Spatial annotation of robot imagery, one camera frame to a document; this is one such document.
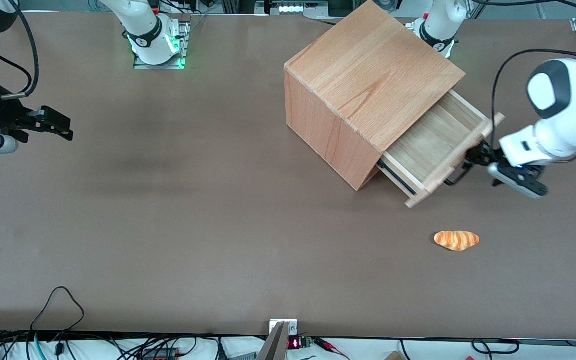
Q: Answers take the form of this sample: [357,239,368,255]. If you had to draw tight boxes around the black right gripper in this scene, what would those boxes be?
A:
[0,92,74,145]

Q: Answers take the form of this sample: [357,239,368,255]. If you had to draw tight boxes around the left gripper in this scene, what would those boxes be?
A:
[463,124,552,169]

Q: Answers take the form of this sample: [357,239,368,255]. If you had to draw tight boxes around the wooden drawer with black handle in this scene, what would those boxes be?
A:
[377,90,507,209]

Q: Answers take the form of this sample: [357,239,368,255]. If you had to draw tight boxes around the light wooden drawer cabinet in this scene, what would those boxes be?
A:
[284,0,466,192]

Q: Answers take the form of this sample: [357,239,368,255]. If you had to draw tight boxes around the orange toy bread roll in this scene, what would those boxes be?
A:
[433,230,481,252]

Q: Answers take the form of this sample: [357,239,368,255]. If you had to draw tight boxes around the black device with white lights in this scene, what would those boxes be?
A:
[264,0,330,16]

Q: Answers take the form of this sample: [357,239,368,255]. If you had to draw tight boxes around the orange and black device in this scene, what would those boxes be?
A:
[139,347,178,360]

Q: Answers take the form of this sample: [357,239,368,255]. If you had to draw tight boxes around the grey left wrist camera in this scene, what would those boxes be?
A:
[486,162,550,200]

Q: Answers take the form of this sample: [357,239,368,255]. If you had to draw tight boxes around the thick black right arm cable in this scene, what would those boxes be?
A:
[0,0,40,99]

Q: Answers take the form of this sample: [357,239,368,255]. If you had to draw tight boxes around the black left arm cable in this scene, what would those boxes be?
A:
[490,48,576,137]

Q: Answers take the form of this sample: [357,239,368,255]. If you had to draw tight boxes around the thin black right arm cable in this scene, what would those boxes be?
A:
[0,32,34,89]

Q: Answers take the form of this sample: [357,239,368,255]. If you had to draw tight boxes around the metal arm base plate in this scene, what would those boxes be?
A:
[133,14,192,70]

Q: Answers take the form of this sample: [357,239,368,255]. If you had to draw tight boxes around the black looped cable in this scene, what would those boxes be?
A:
[29,286,86,347]

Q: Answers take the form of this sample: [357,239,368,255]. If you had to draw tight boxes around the black coiled cable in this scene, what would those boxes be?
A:
[471,338,521,355]

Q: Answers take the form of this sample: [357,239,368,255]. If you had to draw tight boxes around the red and black clip wires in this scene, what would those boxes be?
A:
[312,337,351,360]

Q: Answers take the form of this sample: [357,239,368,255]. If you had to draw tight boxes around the grey metal camera bracket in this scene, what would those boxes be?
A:
[258,318,299,360]

